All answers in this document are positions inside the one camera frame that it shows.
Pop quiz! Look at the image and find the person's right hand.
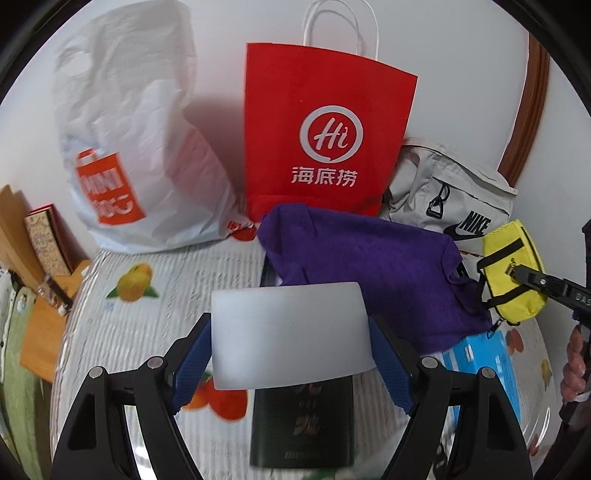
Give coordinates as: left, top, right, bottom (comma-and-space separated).
561, 324, 591, 402

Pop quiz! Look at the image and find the grey waist bag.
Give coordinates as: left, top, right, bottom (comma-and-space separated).
383, 137, 519, 254

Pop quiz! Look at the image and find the purple cloth bag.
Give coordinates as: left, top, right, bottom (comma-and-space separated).
256, 203, 492, 356

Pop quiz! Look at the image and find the person's right forearm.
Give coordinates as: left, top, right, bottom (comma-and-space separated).
533, 401, 591, 480

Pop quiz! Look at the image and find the white green tissue pack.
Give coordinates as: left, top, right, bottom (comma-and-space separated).
211, 281, 377, 391

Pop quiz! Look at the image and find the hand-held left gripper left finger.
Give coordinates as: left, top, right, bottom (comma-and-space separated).
48, 311, 218, 480

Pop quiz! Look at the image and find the patterned flat box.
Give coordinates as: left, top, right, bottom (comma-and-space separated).
25, 205, 75, 278

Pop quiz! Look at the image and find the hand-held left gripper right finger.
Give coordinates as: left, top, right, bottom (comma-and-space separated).
367, 314, 539, 480

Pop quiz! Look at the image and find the red paper bag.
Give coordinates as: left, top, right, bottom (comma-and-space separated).
245, 0, 419, 222

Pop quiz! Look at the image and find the white plastic shopping bag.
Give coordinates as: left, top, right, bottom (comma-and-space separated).
53, 0, 254, 254

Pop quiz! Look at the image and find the yellow zip pouch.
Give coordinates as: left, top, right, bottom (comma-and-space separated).
475, 219, 549, 326

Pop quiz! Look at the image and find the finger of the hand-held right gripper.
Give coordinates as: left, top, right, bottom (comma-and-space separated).
508, 264, 591, 315

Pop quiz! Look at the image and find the fruit print bed sheet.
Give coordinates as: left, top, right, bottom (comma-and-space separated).
51, 222, 568, 480

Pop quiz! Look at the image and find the green cloth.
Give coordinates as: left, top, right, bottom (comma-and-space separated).
0, 272, 56, 480

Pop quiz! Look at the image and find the brown wooden headboard frame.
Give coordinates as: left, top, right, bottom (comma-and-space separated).
499, 34, 550, 185

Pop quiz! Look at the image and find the wooden bedside cabinet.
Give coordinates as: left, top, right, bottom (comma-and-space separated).
0, 185, 93, 384

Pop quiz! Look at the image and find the blue cardboard box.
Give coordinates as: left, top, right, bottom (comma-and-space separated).
436, 330, 522, 421

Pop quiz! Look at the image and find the dark green box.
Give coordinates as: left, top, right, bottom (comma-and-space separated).
249, 263, 356, 469

